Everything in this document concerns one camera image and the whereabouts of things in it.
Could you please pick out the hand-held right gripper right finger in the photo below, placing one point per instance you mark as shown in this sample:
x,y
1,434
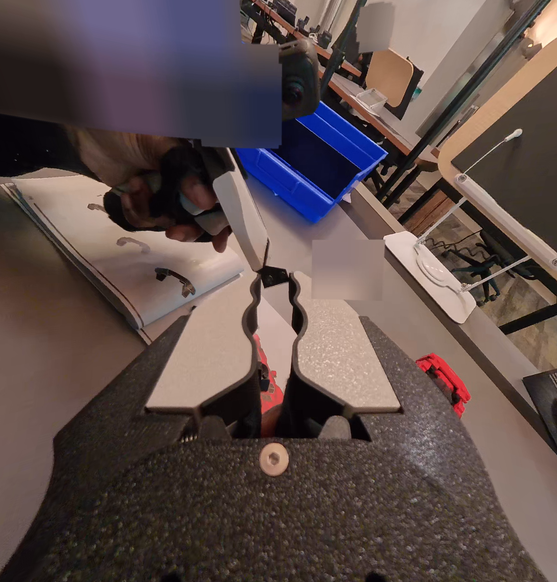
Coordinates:
x,y
346,363

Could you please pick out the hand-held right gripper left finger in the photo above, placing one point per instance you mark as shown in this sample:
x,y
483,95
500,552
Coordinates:
x,y
205,359

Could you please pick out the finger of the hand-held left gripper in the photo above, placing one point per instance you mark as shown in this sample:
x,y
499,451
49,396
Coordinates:
x,y
242,213

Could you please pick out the black lego wedge plate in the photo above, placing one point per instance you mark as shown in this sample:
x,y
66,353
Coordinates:
x,y
274,276

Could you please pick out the red lego car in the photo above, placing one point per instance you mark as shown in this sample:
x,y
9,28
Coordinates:
x,y
446,377

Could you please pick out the lego instruction booklet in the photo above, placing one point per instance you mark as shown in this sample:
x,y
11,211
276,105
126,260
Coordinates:
x,y
78,227

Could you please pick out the person's left forearm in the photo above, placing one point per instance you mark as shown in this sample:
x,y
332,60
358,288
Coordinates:
x,y
28,145

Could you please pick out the lego set box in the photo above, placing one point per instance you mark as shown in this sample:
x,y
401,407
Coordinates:
x,y
551,409

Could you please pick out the person's left hand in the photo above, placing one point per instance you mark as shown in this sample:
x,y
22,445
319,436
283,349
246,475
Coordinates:
x,y
124,154

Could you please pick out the blue plastic storage bin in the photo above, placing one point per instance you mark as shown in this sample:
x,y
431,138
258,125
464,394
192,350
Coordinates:
x,y
283,177

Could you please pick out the black tripod stand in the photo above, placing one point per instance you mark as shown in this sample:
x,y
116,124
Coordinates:
x,y
342,45

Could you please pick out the clear plastic box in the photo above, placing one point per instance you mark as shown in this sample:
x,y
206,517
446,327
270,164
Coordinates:
x,y
371,100

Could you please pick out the beige office chair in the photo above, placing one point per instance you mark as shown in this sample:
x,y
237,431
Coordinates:
x,y
387,75

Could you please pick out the long wooden desk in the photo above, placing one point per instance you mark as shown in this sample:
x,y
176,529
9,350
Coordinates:
x,y
396,132

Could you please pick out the office chair base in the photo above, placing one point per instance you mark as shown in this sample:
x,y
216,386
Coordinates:
x,y
483,263

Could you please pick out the black board with wooden edge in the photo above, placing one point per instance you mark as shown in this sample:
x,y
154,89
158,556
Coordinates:
x,y
533,136

